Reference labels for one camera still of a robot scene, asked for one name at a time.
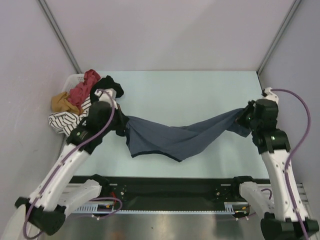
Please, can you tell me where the blue grey tank top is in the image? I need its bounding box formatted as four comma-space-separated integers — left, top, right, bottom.
125, 108, 251, 162

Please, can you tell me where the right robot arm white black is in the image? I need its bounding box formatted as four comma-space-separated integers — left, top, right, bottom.
230, 87, 320, 240

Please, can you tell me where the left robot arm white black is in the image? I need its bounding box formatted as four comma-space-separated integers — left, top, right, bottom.
15, 87, 123, 240

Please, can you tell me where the red tank top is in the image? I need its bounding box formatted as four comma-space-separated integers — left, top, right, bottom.
67, 69, 101, 115

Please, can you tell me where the striped white black tank top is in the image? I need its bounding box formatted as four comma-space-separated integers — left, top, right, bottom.
48, 96, 92, 136

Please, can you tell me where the mustard tank top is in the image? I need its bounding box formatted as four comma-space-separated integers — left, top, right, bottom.
51, 91, 82, 115

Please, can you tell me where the white plastic laundry basket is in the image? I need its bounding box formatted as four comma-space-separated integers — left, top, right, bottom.
61, 73, 85, 93

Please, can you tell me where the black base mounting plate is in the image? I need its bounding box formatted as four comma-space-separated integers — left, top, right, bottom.
69, 175, 273, 212

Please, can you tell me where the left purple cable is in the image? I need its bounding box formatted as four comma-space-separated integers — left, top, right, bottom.
22, 88, 123, 240

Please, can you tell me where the purple cable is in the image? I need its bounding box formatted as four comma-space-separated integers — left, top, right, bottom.
259, 88, 312, 240
22, 88, 123, 240

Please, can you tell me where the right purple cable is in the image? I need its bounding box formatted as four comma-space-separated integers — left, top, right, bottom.
259, 88, 312, 240

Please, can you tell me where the aluminium extrusion base frame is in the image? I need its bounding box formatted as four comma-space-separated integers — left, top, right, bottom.
59, 184, 309, 217

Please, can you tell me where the slotted cable duct rail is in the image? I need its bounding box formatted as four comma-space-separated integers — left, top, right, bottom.
72, 201, 253, 215

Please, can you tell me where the right aluminium corner post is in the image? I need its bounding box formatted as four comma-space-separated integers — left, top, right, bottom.
256, 0, 304, 78

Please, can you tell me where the aluminium corner post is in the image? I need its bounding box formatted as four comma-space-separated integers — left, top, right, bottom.
256, 0, 304, 78
36, 0, 82, 74

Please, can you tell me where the left aluminium corner post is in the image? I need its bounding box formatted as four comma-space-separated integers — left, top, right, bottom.
36, 0, 82, 74

